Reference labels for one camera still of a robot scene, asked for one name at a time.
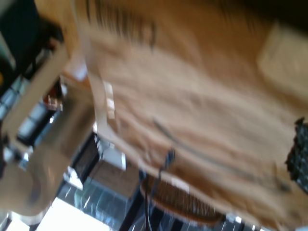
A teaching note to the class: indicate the brown paper mailer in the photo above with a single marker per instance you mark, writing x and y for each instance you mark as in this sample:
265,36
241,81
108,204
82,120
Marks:
192,108

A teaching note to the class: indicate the long white tape strip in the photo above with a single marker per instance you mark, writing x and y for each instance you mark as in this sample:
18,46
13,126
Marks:
109,101

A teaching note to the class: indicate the black rack frame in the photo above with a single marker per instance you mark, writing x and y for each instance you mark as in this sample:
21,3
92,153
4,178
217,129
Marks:
19,36

